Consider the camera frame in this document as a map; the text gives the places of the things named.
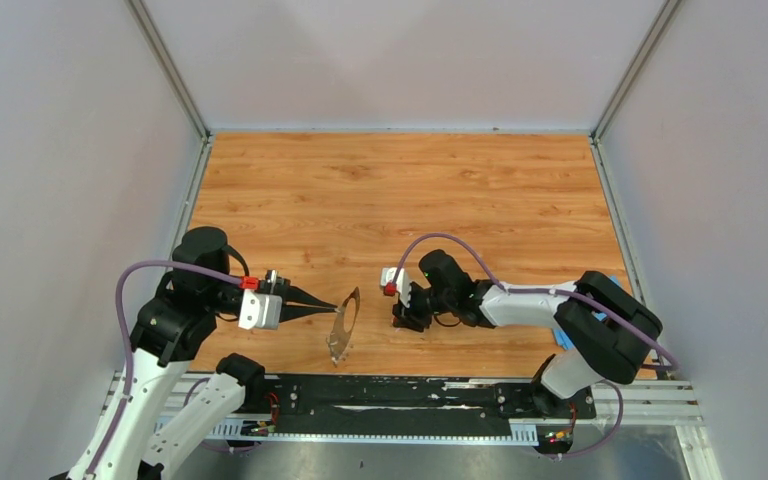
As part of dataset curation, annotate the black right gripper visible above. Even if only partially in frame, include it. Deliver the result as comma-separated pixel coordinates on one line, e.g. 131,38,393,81
394,282,456,333

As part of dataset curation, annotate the metal key organizer plate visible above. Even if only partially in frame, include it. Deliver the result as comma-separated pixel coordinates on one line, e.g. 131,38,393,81
326,287,361,366

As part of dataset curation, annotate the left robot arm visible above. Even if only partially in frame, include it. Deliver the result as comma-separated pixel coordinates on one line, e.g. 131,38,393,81
60,227,340,479

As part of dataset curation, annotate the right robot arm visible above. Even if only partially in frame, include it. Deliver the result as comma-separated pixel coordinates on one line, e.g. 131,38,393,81
379,249,663,418

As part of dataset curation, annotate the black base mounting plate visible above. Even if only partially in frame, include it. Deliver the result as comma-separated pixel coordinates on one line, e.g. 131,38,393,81
235,374,596,437

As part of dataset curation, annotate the blue cloth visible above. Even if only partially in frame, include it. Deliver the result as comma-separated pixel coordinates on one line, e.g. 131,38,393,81
552,275,623,351

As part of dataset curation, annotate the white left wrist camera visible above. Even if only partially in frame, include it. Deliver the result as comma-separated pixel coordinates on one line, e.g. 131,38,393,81
238,290,283,330

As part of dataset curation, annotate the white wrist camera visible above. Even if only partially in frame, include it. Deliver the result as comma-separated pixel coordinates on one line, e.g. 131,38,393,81
379,267,411,307
238,290,283,330

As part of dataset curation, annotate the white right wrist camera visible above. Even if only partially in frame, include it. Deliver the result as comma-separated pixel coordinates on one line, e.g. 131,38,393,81
379,267,411,307

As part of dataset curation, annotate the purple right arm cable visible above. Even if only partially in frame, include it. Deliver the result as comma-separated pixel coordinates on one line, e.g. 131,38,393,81
383,233,680,460

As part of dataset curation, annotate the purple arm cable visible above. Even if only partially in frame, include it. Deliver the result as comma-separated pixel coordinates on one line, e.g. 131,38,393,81
85,260,259,480
383,233,680,460

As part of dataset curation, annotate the aluminium rail base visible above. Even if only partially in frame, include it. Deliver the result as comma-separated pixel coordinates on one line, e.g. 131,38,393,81
72,372,721,479

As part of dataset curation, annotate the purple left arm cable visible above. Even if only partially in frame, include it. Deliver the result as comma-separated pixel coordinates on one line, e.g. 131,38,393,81
85,260,259,480

